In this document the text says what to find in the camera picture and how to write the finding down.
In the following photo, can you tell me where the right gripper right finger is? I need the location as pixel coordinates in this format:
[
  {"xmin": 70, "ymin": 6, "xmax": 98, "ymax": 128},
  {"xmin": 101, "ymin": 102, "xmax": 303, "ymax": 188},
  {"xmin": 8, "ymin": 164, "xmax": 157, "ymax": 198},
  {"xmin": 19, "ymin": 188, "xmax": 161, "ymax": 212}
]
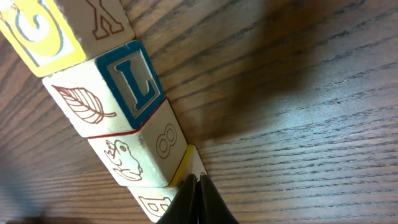
[{"xmin": 198, "ymin": 175, "xmax": 239, "ymax": 224}]

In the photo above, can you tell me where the white wooden number block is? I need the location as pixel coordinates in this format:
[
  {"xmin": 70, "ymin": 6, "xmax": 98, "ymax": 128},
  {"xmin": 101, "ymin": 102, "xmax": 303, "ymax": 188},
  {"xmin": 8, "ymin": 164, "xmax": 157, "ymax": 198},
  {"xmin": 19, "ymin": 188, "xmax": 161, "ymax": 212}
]
[{"xmin": 128, "ymin": 144, "xmax": 207, "ymax": 223}]

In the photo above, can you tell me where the white block green edge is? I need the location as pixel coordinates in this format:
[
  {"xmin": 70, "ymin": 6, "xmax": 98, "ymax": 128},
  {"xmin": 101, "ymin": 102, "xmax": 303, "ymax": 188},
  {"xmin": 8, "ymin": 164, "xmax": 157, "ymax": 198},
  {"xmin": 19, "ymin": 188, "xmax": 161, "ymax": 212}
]
[{"xmin": 88, "ymin": 99, "xmax": 188, "ymax": 187}]

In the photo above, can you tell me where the yellow wooden block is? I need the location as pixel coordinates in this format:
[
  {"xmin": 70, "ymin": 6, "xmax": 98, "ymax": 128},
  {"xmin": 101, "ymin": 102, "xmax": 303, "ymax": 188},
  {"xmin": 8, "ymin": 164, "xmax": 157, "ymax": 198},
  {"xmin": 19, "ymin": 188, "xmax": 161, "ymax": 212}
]
[{"xmin": 1, "ymin": 0, "xmax": 135, "ymax": 77}]

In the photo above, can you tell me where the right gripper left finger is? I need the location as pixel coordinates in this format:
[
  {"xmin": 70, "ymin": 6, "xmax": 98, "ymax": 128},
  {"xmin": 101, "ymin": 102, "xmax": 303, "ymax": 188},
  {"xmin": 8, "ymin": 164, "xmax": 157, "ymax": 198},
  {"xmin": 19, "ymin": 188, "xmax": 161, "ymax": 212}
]
[{"xmin": 157, "ymin": 174, "xmax": 198, "ymax": 224}]

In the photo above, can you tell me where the white block red side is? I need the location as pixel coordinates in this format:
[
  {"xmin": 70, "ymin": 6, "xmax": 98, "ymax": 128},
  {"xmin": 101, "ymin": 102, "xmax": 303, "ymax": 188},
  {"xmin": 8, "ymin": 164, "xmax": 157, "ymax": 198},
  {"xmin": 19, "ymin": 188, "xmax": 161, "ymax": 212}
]
[{"xmin": 42, "ymin": 40, "xmax": 165, "ymax": 138}]

